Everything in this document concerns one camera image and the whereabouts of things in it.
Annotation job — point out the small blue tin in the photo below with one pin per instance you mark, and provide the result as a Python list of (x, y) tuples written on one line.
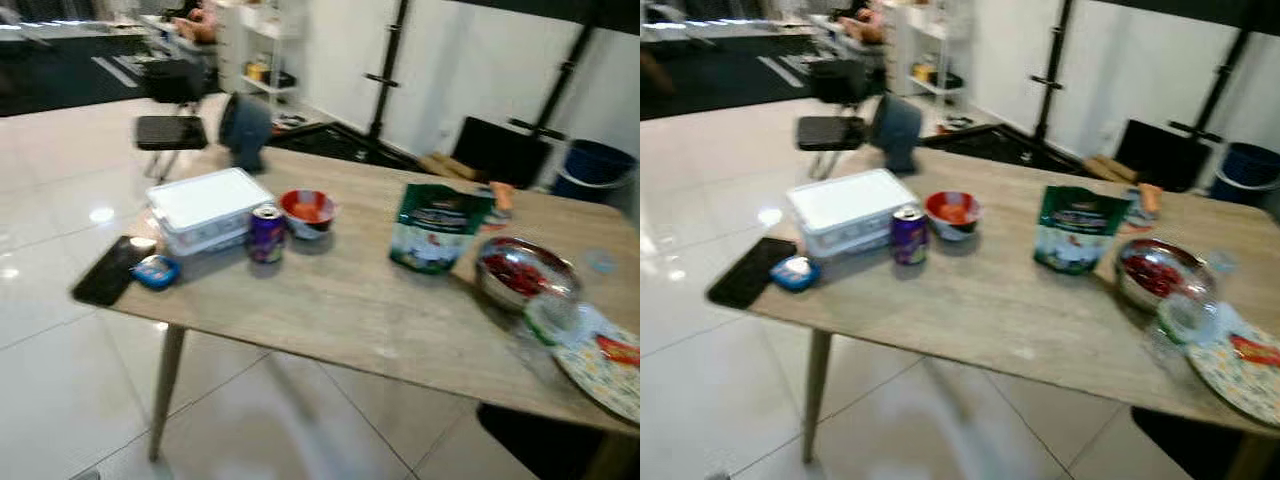
[(795, 272), (156, 272)]

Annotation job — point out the green snack bag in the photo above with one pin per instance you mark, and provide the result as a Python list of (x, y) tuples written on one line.
[(1080, 235), (437, 232)]

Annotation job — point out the seated person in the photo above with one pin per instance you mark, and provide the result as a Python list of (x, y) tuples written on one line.
[(200, 25), (868, 25)]

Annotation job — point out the black chair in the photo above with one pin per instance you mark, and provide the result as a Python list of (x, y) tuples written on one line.
[(172, 132), (830, 132)]

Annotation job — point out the white lidded plastic box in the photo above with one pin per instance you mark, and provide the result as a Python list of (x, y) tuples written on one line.
[(850, 205), (210, 205)]

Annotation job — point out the orange topped small jar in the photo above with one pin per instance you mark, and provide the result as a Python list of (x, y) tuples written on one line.
[(1150, 198), (502, 195)]

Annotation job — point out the black case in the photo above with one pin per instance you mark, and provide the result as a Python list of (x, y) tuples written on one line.
[(1160, 155), (500, 150)]

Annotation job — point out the brown cardboard piece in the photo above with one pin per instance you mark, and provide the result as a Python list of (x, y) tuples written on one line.
[(1110, 168), (450, 167)]

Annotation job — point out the light wooden table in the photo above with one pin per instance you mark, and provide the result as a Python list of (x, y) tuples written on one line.
[(1000, 300), (330, 300)]

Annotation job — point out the patterned round plate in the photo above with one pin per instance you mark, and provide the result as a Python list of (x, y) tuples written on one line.
[(1240, 385), (605, 385)]

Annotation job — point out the red packet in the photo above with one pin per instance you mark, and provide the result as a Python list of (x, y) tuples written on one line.
[(1258, 350), (620, 350)]

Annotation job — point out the black flat phone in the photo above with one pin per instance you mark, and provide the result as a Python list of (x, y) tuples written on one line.
[(110, 272), (745, 275)]

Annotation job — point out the clear small round lid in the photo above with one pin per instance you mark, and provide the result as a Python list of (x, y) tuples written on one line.
[(600, 262), (1222, 262)]

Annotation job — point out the black stand pole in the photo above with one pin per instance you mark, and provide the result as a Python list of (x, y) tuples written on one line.
[(1222, 85), (390, 70), (1052, 75), (565, 80)]

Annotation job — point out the steel bowl with red food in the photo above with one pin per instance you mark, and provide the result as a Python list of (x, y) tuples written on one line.
[(1150, 275), (515, 275)]

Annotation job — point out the blue bucket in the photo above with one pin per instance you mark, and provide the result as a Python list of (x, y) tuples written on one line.
[(1250, 170), (595, 165)]

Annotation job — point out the purple drink can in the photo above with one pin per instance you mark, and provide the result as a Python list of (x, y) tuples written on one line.
[(909, 240), (267, 240)]

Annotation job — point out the white shelf rack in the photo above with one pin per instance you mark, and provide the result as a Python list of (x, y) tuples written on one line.
[(900, 40), (232, 40)]

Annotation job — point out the black floor mat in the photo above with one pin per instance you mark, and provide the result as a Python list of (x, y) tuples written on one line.
[(340, 145), (50, 75), (540, 450), (1000, 150), (720, 75), (1190, 450)]

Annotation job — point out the red and white bowl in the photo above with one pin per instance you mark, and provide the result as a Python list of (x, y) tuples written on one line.
[(952, 212), (308, 210)]

